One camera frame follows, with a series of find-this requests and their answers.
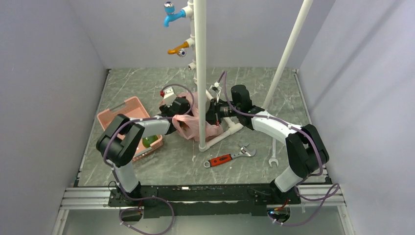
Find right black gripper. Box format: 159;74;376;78
198;98;240;126

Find pink plastic bag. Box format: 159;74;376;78
172;92;224;142

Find dark green fake lime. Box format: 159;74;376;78
141;135;159;148

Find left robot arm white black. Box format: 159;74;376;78
96;97;191;206

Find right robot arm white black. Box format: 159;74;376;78
206;85;329;203

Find pink plastic basket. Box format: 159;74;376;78
97;96;163;162

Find orange faucet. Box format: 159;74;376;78
167;42;189;57

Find silver open end wrench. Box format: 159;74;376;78
268;139;279;167

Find blue faucet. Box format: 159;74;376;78
163;1;186;27

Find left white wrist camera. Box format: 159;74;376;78
160;88;177;105

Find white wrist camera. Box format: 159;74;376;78
209;82;222;99
160;88;177;105

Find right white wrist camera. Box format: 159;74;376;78
209;82;222;99

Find red handled adjustable wrench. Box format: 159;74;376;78
203;143;256;168

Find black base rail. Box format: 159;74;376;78
108;183;301;218

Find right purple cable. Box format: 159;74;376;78
218;70;341;228

